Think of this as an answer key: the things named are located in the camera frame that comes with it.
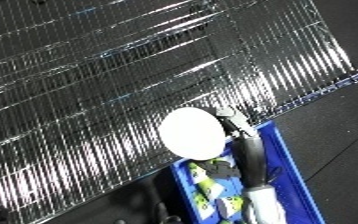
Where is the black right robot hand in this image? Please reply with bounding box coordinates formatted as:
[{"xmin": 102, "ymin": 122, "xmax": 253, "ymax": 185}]
[{"xmin": 214, "ymin": 106, "xmax": 275, "ymax": 191}]

